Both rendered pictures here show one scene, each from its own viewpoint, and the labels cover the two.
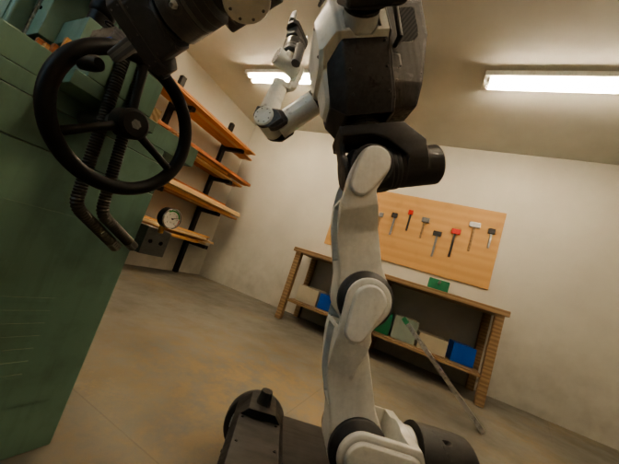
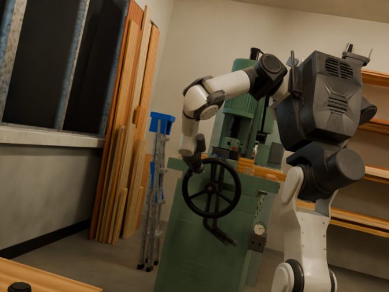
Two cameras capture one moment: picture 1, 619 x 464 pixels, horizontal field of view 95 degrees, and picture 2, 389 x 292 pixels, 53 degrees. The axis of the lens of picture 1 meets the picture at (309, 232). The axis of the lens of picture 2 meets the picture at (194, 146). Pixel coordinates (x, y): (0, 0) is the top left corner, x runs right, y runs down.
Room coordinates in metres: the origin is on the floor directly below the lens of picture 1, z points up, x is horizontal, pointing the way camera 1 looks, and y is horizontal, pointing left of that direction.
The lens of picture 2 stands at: (0.00, -1.38, 1.02)
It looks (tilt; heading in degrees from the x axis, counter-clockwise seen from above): 1 degrees down; 76
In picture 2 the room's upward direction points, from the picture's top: 12 degrees clockwise
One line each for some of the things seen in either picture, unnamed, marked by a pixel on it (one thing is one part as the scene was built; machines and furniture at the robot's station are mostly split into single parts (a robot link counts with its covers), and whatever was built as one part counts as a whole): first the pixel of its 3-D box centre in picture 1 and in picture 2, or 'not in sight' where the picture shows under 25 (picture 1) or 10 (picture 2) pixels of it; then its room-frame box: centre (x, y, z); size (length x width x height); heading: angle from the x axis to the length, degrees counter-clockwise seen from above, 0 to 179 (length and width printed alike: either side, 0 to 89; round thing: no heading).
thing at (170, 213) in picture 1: (167, 220); (259, 230); (0.85, 0.41, 0.65); 0.06 x 0.04 x 0.08; 153
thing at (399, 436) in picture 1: (369, 441); not in sight; (0.78, -0.32, 0.28); 0.21 x 0.20 x 0.13; 93
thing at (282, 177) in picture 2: not in sight; (240, 167); (0.78, 0.68, 0.92); 0.62 x 0.02 x 0.04; 153
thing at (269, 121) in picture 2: not in sight; (267, 120); (0.95, 0.84, 1.23); 0.09 x 0.08 x 0.15; 63
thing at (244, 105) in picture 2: not in sight; (243, 89); (0.71, 0.72, 1.35); 0.18 x 0.18 x 0.31
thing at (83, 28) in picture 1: (85, 44); (231, 146); (0.72, 0.73, 1.03); 0.14 x 0.07 x 0.09; 63
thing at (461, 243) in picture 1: (406, 229); not in sight; (3.50, -1.15, 1.50); 2.00 x 0.04 x 0.90; 66
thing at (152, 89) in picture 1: (113, 81); (221, 166); (0.63, 0.54, 0.91); 0.15 x 0.14 x 0.09; 153
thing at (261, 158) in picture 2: not in sight; (260, 153); (0.94, 0.81, 1.02); 0.09 x 0.07 x 0.12; 153
